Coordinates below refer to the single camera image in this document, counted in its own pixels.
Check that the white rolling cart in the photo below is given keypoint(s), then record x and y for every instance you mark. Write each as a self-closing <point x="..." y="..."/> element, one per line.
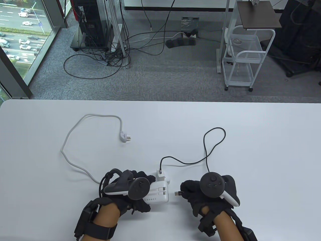
<point x="229" y="50"/>

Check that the person's right hand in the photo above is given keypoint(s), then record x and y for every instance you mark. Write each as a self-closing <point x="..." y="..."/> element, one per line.
<point x="193" y="190"/>

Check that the person's left hand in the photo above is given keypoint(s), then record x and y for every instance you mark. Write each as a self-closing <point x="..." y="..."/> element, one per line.
<point x="140" y="207"/>

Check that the white charger adapter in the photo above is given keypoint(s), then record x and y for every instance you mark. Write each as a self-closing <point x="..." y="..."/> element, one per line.
<point x="160" y="175"/>

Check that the dark window pillar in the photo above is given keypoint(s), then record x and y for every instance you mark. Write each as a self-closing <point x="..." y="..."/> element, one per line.
<point x="15" y="80"/>
<point x="61" y="15"/>

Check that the white power strip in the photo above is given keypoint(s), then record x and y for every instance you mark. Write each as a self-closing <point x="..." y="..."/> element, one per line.
<point x="168" y="180"/>

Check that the black rolling platform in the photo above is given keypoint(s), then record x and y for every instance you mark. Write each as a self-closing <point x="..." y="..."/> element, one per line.
<point x="75" y="43"/>

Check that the person's right forearm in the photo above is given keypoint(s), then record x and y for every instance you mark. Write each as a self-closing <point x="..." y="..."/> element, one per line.
<point x="225" y="226"/>

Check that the white long table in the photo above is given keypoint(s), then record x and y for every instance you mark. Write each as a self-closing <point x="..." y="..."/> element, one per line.
<point x="188" y="3"/>

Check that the silver aluminium frame post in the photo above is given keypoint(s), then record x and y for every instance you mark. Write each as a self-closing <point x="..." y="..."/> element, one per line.
<point x="124" y="54"/>
<point x="222" y="50"/>

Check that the grey and white controller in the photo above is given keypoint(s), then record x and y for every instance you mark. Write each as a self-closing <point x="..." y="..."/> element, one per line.
<point x="117" y="187"/>
<point x="212" y="184"/>

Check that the small round grey dish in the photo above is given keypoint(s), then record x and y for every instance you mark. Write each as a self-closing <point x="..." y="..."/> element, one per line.
<point x="237" y="41"/>

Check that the black computer tower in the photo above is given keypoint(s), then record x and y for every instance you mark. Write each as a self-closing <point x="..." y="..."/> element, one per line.
<point x="90" y="22"/>

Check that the white battery pack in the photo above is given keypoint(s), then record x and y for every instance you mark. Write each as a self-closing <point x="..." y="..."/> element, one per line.
<point x="159" y="194"/>

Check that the brown board shelf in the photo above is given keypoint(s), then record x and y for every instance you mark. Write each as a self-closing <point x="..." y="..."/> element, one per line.
<point x="258" y="15"/>

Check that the black bulky equipment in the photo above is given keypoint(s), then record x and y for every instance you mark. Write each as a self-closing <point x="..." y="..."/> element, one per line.
<point x="301" y="37"/>

